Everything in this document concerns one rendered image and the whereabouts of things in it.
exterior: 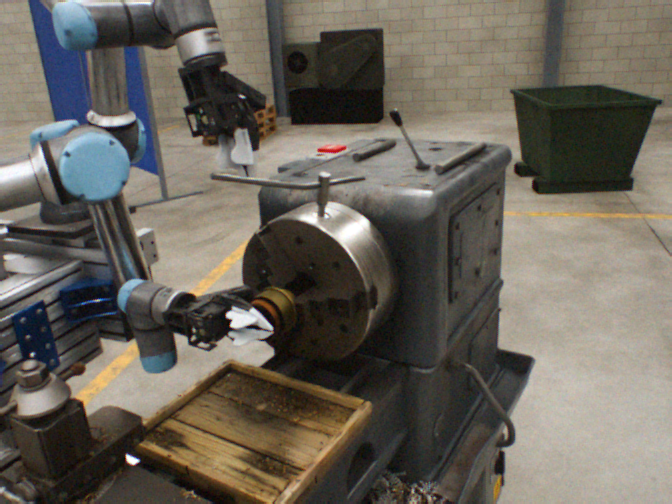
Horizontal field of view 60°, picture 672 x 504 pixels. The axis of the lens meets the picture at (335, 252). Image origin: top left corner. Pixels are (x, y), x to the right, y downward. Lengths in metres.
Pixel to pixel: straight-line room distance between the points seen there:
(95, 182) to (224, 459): 0.53
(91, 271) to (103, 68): 0.49
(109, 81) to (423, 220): 0.82
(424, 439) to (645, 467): 1.28
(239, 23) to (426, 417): 10.93
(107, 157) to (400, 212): 0.56
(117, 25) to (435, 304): 0.80
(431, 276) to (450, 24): 9.94
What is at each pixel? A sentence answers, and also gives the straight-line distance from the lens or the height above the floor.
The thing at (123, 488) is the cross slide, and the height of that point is 0.97.
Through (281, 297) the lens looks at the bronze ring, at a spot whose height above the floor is 1.12.
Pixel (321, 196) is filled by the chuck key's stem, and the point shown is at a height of 1.28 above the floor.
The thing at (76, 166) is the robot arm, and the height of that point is 1.38.
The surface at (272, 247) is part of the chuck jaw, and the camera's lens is 1.16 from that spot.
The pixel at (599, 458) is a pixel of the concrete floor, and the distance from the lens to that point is 2.55.
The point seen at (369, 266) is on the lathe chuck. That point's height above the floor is 1.15.
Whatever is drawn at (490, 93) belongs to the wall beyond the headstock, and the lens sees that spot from 11.11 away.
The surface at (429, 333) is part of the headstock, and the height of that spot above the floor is 0.95.
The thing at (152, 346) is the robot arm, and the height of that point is 1.00.
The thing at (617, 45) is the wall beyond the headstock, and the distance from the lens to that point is 11.23.
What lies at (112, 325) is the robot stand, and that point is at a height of 0.89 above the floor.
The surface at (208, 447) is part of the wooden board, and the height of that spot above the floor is 0.89.
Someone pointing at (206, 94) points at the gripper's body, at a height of 1.49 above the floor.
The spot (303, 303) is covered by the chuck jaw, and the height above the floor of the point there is 1.10.
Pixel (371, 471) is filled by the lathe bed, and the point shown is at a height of 0.71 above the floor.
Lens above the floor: 1.58
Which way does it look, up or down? 21 degrees down
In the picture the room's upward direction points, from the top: 3 degrees counter-clockwise
